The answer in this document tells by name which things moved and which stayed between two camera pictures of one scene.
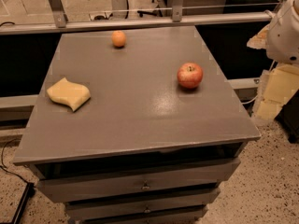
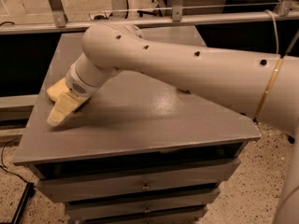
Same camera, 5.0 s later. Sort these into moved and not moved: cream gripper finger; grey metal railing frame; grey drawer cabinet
Moved: cream gripper finger
Not moved: grey metal railing frame; grey drawer cabinet
